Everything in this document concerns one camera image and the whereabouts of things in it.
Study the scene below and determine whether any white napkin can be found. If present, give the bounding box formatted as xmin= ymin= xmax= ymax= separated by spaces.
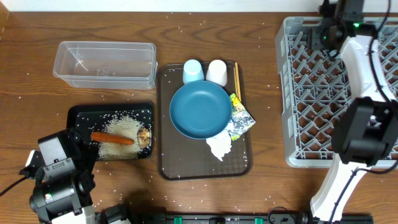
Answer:
xmin=206 ymin=129 xmax=232 ymax=162

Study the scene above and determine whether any orange carrot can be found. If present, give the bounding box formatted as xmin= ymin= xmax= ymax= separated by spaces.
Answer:
xmin=90 ymin=132 xmax=134 ymax=145

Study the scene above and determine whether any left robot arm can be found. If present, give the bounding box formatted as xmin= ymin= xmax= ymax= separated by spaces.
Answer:
xmin=19 ymin=128 xmax=98 ymax=223

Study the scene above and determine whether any brown serving tray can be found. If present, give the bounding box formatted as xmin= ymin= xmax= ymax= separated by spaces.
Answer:
xmin=156 ymin=63 xmax=252 ymax=180

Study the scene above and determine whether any light blue cup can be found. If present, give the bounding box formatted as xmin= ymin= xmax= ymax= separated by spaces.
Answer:
xmin=183 ymin=59 xmax=205 ymax=84

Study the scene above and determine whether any black waste tray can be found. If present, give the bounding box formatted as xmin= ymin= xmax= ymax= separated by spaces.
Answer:
xmin=67 ymin=103 xmax=154 ymax=161

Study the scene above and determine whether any clear plastic bin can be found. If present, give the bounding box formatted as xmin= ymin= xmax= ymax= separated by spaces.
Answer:
xmin=53 ymin=41 xmax=158 ymax=90

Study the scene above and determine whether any wooden chopstick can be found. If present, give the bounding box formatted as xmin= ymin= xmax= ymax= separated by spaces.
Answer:
xmin=234 ymin=62 xmax=242 ymax=101
xmin=233 ymin=68 xmax=239 ymax=97

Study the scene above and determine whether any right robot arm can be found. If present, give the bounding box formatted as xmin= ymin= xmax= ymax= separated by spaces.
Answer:
xmin=296 ymin=0 xmax=397 ymax=223

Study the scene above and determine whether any grey dishwasher rack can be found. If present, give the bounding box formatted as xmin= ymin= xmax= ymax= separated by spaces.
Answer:
xmin=275 ymin=17 xmax=397 ymax=168

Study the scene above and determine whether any brown food scrap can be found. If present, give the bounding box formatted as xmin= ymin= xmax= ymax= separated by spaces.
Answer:
xmin=137 ymin=127 xmax=151 ymax=149

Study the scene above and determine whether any dark blue plate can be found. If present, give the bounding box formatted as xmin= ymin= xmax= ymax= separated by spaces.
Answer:
xmin=169 ymin=81 xmax=232 ymax=139

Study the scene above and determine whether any pale pink cup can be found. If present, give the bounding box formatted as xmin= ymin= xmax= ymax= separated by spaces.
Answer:
xmin=206 ymin=60 xmax=228 ymax=86

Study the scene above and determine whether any white rice pile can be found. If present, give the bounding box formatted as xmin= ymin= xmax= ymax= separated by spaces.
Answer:
xmin=94 ymin=116 xmax=152 ymax=161

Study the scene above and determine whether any green foil snack wrapper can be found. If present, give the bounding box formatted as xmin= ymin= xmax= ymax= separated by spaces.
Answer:
xmin=226 ymin=93 xmax=256 ymax=141

